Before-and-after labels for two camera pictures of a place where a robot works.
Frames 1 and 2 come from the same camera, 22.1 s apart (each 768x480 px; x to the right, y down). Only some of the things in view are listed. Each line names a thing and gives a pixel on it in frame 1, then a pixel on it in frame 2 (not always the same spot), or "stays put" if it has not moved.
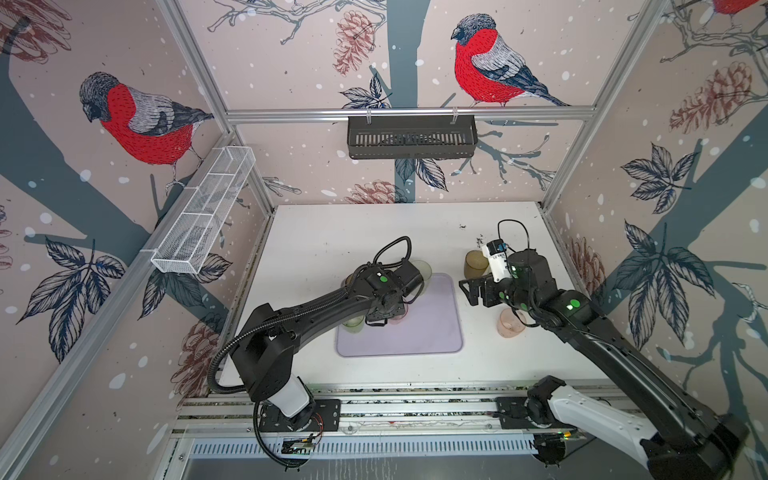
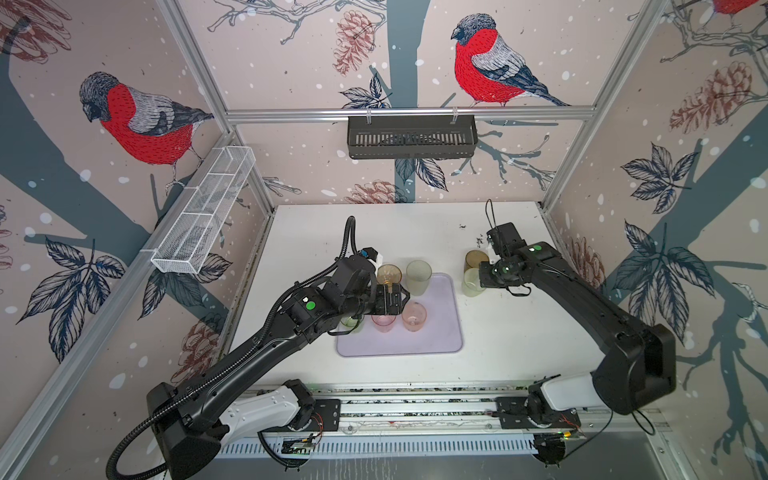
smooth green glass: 354,324 stays put
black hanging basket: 412,139 stays put
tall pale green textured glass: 424,270 stays put
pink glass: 508,325 → 414,315
